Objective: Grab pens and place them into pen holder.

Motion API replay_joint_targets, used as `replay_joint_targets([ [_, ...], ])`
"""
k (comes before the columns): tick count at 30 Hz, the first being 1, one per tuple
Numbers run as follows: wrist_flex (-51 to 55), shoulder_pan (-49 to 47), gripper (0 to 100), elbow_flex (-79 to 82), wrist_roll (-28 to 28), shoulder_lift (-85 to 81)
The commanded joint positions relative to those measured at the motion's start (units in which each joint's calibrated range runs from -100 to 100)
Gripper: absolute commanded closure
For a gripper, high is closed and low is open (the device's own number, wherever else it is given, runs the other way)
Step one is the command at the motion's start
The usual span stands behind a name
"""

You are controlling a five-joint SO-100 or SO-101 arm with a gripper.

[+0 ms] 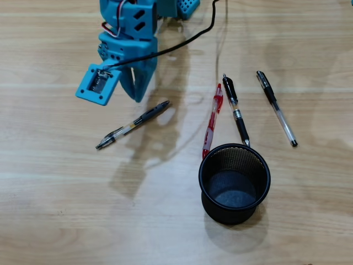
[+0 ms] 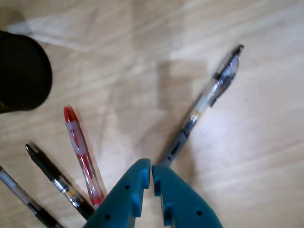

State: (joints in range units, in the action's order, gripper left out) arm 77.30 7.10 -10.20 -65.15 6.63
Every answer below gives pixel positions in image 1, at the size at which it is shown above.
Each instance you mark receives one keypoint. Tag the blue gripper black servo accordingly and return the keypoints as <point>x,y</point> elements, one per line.
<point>132,49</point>

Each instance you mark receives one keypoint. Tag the grey grip clear pen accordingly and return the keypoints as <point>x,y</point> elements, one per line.
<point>150,113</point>

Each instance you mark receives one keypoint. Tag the red gel pen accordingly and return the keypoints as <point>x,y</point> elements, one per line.
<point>211,125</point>

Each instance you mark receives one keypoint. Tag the black grip retractable pen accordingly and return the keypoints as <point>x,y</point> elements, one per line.
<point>242,129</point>

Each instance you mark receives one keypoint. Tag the clear capped black pen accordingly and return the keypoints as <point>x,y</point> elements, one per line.
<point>269,94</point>

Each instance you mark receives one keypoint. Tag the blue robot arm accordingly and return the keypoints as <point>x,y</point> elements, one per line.
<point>131,8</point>

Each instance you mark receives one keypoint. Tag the black mesh pen holder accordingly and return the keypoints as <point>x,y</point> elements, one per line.
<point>234,216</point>

